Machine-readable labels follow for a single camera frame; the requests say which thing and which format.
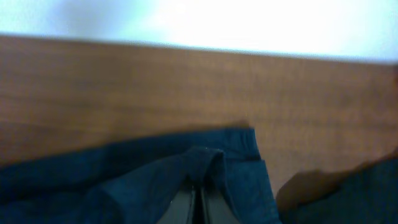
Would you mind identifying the dark blue shorts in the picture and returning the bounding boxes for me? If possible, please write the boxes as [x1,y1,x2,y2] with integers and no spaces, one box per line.
[1,128,397,223]

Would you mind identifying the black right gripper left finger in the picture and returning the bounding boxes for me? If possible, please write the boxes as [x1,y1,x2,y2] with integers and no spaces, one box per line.
[157,184,196,224]

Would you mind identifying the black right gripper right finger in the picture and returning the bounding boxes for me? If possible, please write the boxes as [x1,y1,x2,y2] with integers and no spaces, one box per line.
[201,185,239,224]

